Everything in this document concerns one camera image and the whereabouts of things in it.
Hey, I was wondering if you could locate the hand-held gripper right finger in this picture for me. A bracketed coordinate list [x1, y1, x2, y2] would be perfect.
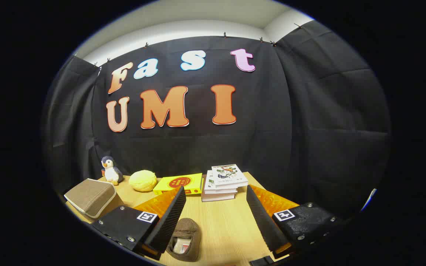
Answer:
[246, 184, 343, 259]

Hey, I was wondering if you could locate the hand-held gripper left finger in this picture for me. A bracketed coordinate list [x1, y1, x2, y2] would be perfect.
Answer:
[91, 186, 187, 261]

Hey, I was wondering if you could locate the brown fuzzy shoe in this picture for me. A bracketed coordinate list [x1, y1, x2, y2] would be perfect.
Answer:
[166, 218, 202, 262]

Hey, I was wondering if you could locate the beige fabric storage box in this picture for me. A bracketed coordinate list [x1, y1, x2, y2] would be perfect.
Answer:
[64, 178, 125, 224]

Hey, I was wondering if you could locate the yellow book with red circle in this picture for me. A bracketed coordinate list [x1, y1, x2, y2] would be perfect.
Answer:
[153, 173, 203, 196]

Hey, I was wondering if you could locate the yellow round plush bun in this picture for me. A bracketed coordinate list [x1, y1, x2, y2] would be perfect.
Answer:
[129, 170, 158, 192]

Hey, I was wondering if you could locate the white book with bird print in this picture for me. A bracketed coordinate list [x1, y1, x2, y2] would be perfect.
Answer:
[212, 164, 249, 190]

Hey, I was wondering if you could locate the penguin plush toy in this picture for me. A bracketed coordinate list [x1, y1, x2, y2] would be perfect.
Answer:
[101, 156, 124, 186]

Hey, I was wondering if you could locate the black backdrop cloth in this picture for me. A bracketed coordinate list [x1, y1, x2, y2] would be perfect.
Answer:
[43, 20, 391, 218]

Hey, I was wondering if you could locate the shiny metal bar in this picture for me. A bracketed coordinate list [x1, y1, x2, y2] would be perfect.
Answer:
[361, 188, 377, 212]

